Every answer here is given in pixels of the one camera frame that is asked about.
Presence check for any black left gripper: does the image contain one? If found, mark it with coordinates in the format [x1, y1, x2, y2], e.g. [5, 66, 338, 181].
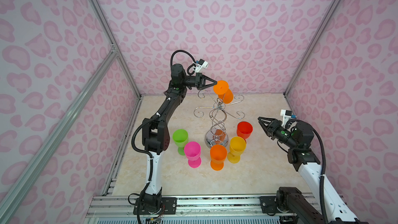
[180, 75, 216, 92]

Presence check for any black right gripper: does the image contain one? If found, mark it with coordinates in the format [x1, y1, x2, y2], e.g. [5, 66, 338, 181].
[258, 118, 299, 149]

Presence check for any orange wine glass back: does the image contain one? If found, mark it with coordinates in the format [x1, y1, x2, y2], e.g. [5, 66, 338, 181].
[213, 80, 234, 104]

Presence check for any orange wine glass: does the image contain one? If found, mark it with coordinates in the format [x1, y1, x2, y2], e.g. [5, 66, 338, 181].
[213, 80, 234, 104]
[210, 145, 228, 171]

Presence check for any red wine glass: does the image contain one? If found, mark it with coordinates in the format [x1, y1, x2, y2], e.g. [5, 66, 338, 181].
[236, 121, 253, 142]

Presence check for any yellow wine glass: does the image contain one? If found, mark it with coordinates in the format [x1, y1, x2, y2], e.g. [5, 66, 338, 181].
[227, 136, 247, 163]

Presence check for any chrome wire wine glass rack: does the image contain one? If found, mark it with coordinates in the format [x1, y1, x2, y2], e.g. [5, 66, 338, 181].
[193, 90, 245, 148]

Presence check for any green wine glass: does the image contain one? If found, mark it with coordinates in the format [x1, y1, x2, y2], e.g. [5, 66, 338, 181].
[173, 129, 189, 156]

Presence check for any pink wine glass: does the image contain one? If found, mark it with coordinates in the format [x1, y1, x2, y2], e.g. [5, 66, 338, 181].
[184, 142, 202, 169]

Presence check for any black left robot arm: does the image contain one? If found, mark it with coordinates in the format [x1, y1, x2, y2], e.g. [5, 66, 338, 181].
[131, 64, 217, 213]

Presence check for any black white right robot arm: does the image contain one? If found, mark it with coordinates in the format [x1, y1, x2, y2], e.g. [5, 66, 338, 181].
[258, 117, 360, 224]

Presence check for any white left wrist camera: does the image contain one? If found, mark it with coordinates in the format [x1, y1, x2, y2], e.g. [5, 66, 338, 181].
[193, 59, 208, 73]

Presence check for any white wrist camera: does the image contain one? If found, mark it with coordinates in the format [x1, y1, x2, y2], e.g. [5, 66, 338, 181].
[280, 110, 296, 127]
[193, 59, 208, 73]

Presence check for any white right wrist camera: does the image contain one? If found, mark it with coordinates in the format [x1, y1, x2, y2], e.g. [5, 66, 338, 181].
[280, 110, 296, 127]

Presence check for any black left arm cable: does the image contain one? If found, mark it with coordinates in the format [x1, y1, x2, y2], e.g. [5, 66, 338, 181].
[131, 49, 197, 224]

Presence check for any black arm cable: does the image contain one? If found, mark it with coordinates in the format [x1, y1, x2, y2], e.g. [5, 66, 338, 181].
[284, 119, 330, 224]
[131, 49, 197, 224]

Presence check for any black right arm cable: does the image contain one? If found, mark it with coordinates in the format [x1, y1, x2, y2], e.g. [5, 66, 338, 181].
[284, 119, 330, 224]

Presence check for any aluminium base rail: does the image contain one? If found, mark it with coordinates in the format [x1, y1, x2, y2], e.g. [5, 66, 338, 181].
[84, 178, 301, 224]

